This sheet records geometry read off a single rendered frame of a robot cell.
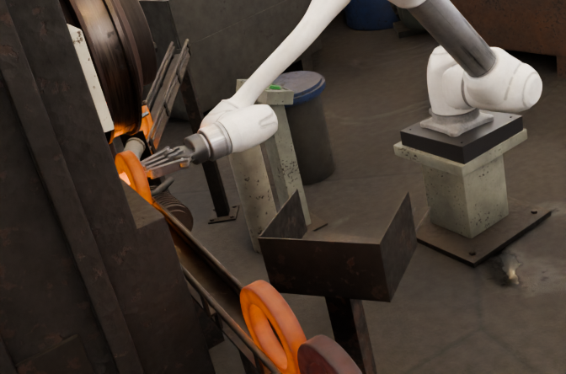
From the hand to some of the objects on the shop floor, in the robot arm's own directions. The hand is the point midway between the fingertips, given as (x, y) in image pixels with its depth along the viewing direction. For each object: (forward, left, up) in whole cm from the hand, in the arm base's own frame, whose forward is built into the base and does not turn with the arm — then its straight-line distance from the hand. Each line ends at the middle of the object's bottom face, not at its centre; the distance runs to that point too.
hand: (130, 177), depth 187 cm
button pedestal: (-75, -72, -72) cm, 126 cm away
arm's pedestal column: (-118, -21, -72) cm, 140 cm away
